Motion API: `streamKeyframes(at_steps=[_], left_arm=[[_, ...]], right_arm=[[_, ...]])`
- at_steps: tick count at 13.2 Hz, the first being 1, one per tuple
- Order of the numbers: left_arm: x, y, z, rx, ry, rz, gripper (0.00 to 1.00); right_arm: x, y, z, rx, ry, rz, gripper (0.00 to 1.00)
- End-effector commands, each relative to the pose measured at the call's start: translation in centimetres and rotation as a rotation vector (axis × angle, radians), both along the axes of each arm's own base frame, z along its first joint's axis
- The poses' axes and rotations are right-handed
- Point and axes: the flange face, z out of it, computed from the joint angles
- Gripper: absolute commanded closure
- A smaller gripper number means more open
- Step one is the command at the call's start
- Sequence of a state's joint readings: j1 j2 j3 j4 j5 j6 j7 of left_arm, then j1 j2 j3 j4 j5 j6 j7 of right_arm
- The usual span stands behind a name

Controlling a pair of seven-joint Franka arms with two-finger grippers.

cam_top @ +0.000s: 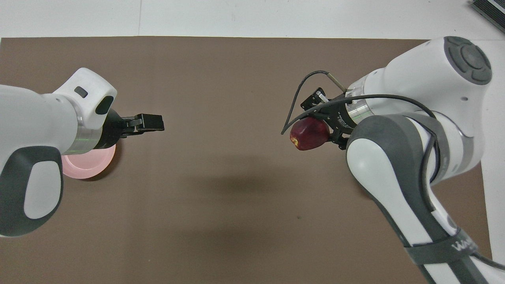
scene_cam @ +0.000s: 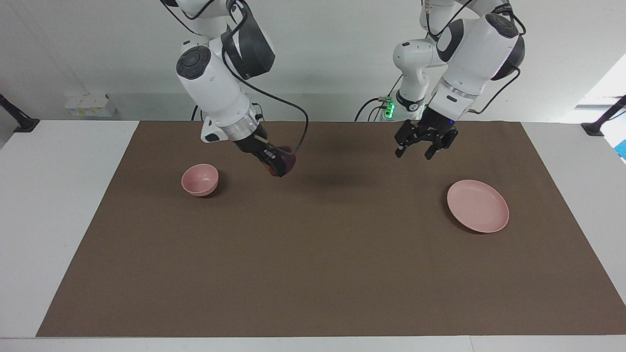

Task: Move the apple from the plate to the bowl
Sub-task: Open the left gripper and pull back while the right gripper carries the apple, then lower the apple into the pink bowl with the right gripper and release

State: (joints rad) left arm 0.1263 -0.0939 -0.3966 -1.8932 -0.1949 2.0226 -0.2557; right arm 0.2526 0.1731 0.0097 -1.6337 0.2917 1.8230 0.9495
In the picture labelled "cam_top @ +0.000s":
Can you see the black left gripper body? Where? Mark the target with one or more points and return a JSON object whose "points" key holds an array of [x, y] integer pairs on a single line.
{"points": [[112, 130]]}

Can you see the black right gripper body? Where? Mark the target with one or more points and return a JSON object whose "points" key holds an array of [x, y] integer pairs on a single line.
{"points": [[343, 116]]}

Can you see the dark red apple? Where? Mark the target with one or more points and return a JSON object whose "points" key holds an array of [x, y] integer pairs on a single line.
{"points": [[309, 136]]}

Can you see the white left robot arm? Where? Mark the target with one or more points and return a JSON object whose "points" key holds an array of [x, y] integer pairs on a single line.
{"points": [[35, 118]]}

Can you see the pink plate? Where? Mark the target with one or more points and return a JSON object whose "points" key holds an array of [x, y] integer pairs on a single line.
{"points": [[85, 167]]}

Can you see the brown table mat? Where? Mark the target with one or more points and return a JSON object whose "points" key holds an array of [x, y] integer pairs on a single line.
{"points": [[236, 177]]}

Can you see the black ridged device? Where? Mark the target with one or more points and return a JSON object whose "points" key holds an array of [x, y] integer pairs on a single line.
{"points": [[491, 10]]}

